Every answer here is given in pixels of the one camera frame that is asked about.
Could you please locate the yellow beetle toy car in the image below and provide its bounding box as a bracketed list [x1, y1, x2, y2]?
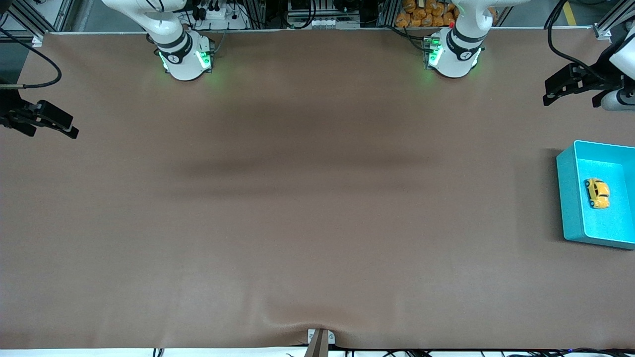
[584, 178, 611, 210]

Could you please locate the teal plastic storage bin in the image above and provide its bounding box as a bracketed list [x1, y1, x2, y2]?
[556, 140, 635, 250]

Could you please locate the pile of orange packets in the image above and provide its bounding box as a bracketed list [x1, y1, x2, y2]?
[395, 0, 459, 28]

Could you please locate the white power strip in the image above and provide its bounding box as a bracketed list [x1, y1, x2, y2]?
[194, 4, 250, 30]

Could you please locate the white terminal block device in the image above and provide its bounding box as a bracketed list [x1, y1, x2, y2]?
[287, 14, 361, 30]

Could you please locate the brown table mat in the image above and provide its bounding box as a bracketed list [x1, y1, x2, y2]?
[0, 29, 635, 350]

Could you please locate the metal table clamp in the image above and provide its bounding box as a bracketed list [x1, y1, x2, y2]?
[304, 328, 336, 357]

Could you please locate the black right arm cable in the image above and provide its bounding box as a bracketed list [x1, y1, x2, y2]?
[0, 29, 63, 90]

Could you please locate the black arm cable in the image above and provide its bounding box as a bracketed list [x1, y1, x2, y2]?
[544, 0, 618, 84]
[0, 29, 63, 90]

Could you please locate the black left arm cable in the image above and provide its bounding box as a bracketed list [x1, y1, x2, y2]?
[544, 0, 618, 84]

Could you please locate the aluminium frame strut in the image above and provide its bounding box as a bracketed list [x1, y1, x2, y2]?
[0, 0, 76, 46]
[593, 0, 635, 41]

